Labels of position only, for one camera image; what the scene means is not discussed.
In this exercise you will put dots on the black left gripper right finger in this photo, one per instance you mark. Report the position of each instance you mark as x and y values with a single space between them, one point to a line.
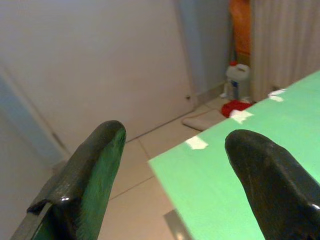
272 185

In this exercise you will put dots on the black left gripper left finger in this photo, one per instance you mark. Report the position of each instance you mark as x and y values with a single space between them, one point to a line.
87 180

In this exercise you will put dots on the green table cover sheet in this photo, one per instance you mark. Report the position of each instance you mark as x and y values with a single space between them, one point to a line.
212 187

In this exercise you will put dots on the white tape piece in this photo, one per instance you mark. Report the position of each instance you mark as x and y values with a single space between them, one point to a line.
196 143
276 95
241 115

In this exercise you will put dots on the red cloth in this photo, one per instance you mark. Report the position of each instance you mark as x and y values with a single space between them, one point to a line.
233 107

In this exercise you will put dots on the white floor pad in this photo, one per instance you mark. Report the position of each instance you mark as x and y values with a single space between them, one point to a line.
197 121

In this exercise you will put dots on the white plastic jug red cap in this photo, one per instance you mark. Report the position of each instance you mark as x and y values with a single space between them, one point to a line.
238 82

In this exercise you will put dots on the white pleated curtain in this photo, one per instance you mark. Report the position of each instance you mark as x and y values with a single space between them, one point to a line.
285 45

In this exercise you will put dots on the orange hanging fabric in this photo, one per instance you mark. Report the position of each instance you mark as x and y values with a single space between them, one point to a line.
240 27

